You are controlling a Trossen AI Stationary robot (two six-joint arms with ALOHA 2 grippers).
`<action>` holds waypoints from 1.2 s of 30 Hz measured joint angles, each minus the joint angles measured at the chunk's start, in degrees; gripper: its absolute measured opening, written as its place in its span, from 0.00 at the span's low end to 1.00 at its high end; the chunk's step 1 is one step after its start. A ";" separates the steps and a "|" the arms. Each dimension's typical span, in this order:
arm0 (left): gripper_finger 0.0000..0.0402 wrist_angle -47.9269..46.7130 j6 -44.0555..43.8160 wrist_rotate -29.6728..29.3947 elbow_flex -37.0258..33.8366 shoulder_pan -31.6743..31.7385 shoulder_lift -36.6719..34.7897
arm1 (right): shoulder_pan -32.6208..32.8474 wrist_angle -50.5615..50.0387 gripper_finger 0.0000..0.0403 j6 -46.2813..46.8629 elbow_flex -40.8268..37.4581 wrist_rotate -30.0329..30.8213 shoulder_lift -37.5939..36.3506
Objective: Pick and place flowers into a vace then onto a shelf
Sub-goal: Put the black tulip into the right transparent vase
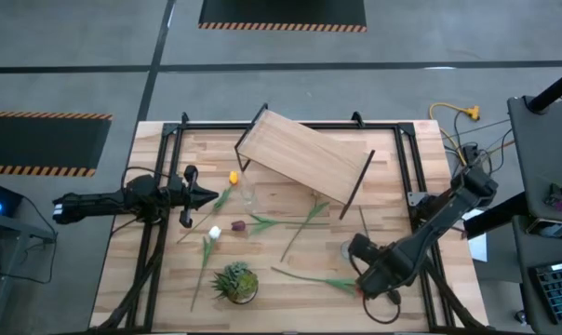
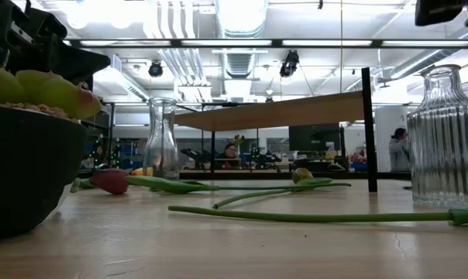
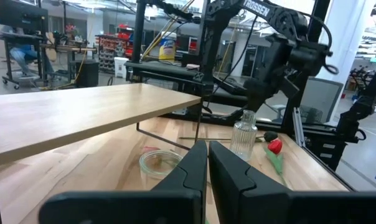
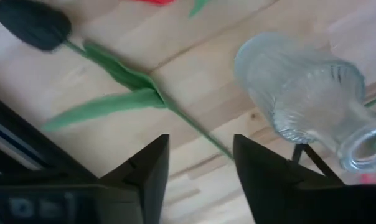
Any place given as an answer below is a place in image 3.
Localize black slanted stand strut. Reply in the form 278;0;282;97
336;51;376;144

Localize black neighbouring table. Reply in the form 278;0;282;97
124;60;207;86

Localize black rolling desk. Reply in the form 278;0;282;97
0;32;52;90

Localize black round trash bin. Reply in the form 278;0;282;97
70;59;100;88

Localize white plastic bin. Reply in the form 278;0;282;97
113;57;129;78

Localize person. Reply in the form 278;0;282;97
0;26;55;77

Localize wooden shelf with black legs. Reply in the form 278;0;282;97
0;82;204;224

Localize wooden workbench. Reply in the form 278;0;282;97
40;43;98;82

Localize red parts bin rack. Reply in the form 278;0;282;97
94;24;135;74

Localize black aluminium rig frame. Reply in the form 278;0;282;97
130;0;363;192

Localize ribbed clear glass vase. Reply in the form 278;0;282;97
230;109;258;162

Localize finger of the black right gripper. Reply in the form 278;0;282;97
245;77;279;111
280;76;300;100

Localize yellow wipes canister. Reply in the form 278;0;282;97
158;32;177;62

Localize pink artificial tulip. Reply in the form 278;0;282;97
141;145;161;154

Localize black computer monitor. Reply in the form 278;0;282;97
0;0;49;31

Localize smooth clear glass vase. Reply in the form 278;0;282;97
139;149;184;189

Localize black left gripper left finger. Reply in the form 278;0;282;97
38;139;209;224

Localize red artificial tulip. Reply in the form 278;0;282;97
262;138;288;187

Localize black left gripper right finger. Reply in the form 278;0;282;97
208;140;376;224

